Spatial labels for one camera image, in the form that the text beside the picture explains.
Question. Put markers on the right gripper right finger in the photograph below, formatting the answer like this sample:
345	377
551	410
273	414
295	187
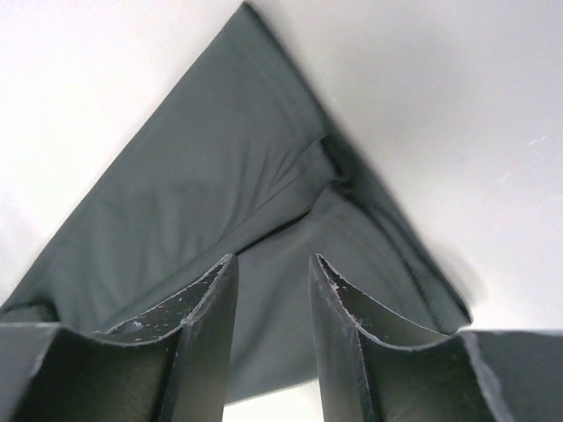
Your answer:
376	365

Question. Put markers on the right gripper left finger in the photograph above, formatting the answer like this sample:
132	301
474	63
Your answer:
169	363

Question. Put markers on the black t shirt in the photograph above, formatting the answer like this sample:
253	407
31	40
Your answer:
240	158

